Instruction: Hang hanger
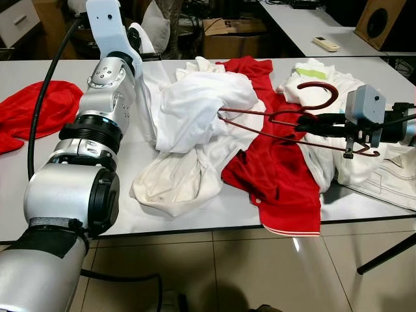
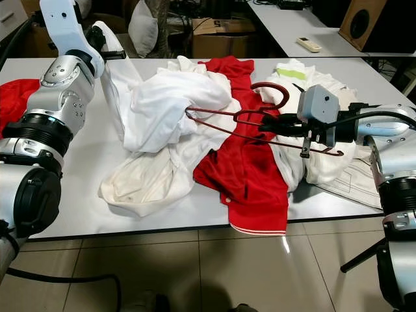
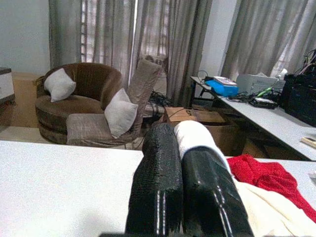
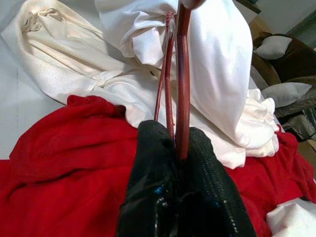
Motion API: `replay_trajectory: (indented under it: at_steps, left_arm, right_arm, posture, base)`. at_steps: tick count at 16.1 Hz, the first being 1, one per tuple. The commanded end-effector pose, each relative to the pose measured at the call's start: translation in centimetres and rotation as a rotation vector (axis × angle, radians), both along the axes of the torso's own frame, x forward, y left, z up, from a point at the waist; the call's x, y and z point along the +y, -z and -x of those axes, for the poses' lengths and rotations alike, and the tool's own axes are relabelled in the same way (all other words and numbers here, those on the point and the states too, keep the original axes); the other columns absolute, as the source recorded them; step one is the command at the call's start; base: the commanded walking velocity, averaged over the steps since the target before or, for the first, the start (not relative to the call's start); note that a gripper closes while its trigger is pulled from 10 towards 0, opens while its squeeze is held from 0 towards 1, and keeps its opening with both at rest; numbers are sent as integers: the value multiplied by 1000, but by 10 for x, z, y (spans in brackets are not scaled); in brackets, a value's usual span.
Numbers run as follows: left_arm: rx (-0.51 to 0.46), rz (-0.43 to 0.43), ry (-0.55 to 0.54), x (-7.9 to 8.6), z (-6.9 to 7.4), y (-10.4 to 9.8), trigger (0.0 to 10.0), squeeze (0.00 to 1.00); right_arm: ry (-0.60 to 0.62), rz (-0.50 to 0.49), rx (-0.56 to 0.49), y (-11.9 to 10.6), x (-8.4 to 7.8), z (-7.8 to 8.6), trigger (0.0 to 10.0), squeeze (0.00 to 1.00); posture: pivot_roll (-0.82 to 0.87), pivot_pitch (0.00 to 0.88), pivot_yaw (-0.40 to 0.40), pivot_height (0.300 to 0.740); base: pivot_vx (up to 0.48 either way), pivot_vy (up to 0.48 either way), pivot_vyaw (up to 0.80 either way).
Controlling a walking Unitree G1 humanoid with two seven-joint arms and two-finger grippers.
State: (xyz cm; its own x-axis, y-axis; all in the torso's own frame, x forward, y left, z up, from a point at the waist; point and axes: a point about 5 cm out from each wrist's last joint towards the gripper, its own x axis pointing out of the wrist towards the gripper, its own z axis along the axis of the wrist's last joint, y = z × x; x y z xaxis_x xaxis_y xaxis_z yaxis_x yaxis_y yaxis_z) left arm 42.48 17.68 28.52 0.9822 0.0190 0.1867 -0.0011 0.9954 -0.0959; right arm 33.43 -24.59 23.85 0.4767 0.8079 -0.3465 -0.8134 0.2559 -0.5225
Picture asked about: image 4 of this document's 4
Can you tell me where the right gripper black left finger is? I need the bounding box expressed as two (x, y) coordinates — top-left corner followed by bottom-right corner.
(118, 120), (181, 237)

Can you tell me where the thin red wire hanger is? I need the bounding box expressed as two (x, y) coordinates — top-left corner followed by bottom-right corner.
(153, 12), (177, 139)

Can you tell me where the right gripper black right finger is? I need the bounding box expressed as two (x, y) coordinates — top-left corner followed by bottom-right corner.
(179, 128), (257, 237)

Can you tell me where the red plastic hanger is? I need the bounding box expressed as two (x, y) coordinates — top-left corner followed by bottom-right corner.
(175, 0), (207, 162)

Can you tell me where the tall tan cardboard box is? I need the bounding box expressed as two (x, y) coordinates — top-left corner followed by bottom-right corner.
(248, 14), (275, 38)

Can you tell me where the white pillow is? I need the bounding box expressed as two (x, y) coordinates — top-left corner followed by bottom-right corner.
(261, 82), (313, 108)
(254, 36), (293, 60)

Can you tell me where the cream textured shirt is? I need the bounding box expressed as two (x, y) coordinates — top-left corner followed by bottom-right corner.
(1, 0), (158, 129)

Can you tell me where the red garment white trim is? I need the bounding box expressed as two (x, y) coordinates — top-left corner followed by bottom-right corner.
(0, 95), (316, 237)

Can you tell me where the dark brown armchair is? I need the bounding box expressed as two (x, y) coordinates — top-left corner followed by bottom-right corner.
(251, 32), (316, 84)

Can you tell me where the white shirt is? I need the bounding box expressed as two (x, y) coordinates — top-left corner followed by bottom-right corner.
(95, 0), (282, 168)

